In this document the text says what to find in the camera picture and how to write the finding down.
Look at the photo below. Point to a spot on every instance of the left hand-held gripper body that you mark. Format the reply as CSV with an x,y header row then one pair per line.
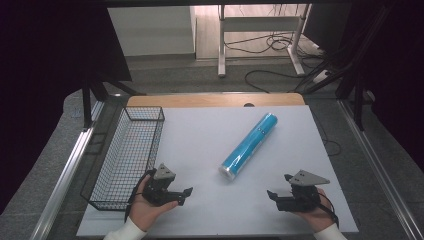
x,y
159,188

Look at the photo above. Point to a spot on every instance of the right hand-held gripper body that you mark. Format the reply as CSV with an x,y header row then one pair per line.
x,y
301,200

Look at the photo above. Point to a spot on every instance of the person's right hand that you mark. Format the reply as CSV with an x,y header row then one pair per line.
x,y
321,216

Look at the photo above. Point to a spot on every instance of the person's left hand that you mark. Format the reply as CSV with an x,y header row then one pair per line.
x,y
143,210

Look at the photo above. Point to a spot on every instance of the white table mat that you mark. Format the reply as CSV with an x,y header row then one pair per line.
x,y
206,200

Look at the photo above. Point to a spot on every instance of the blue plastic-wrapped roll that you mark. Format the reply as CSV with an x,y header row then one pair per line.
x,y
248,146

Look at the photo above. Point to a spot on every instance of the black metal stand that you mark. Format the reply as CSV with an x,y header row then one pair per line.
x,y
358,100
87,103

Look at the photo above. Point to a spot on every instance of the white power strip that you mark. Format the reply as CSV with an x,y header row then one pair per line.
x,y
320,76

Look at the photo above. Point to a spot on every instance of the dark curtain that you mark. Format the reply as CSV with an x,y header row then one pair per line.
x,y
43,66
400,83

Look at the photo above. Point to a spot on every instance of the white cabinet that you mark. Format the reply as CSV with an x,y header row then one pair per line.
x,y
153,30

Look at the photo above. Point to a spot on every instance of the aluminium rail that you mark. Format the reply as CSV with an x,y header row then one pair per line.
x,y
380,170
63,180

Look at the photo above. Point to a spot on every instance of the white metal desk frame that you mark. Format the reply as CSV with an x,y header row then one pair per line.
x,y
221,40

